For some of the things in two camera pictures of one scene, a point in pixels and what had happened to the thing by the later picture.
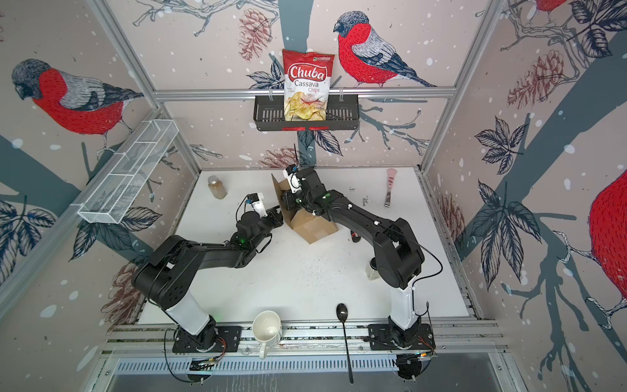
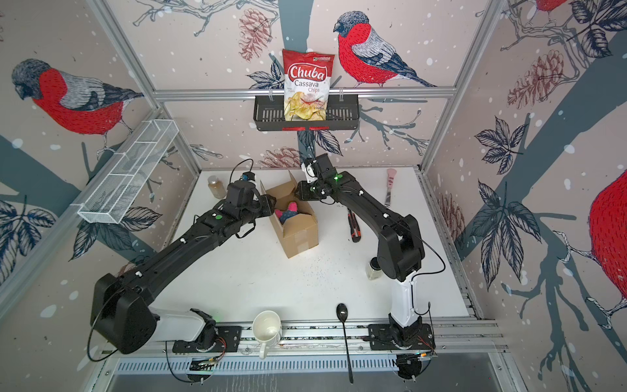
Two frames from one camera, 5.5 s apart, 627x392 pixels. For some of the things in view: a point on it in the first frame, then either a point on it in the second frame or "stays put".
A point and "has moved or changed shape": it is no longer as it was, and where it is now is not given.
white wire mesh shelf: x=108 y=199 stays put
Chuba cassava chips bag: x=307 y=77 stays put
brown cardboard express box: x=307 y=225 has moved or changed shape
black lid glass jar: x=372 y=272 stays put
